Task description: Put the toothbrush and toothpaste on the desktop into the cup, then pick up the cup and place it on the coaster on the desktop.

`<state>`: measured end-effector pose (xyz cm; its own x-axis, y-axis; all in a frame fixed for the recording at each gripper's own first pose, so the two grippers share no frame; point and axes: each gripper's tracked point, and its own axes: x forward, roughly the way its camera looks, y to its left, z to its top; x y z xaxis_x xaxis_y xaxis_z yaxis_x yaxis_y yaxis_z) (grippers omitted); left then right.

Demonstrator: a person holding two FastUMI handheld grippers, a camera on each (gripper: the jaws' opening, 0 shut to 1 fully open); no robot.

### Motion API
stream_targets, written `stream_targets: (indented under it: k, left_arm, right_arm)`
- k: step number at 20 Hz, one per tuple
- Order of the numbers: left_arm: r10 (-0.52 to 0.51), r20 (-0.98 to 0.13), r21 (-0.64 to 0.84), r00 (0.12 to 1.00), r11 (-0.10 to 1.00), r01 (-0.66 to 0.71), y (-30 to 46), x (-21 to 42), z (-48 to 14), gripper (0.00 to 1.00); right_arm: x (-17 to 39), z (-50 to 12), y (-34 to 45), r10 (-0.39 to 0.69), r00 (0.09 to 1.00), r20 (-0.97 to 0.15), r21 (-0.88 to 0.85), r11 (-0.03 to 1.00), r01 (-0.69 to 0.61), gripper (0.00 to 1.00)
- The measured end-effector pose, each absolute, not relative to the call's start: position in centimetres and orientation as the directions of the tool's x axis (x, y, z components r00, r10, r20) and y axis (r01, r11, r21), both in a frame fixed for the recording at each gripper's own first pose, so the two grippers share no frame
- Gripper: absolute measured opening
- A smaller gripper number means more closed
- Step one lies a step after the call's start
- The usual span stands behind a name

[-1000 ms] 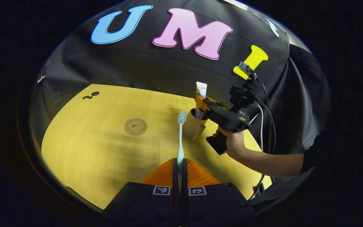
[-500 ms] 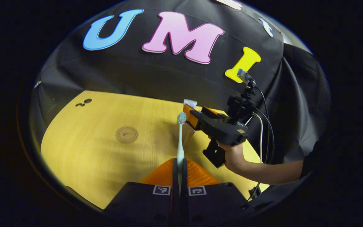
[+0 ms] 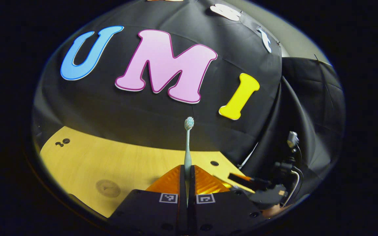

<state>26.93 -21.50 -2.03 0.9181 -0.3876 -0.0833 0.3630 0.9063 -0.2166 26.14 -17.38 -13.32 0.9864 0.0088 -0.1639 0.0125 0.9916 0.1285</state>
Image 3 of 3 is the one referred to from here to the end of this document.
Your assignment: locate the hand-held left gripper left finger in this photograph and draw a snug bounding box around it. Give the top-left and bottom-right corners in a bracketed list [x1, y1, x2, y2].
[109, 165, 187, 236]

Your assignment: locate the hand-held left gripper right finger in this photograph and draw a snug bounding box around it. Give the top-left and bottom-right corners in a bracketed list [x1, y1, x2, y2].
[189, 165, 270, 236]

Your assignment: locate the round brown coaster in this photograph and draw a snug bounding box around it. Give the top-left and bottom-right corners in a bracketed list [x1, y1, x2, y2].
[96, 179, 121, 198]

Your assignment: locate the pale green toothbrush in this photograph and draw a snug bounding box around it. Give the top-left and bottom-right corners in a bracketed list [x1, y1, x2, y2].
[184, 117, 195, 207]

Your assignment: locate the black backdrop cloth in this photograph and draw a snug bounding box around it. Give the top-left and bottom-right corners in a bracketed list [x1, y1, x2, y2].
[31, 0, 346, 204]

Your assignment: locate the white cable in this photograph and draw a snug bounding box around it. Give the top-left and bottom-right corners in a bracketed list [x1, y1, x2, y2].
[237, 142, 259, 169]

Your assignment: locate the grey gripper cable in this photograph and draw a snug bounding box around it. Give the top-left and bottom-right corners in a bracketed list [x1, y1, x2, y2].
[283, 170, 303, 207]

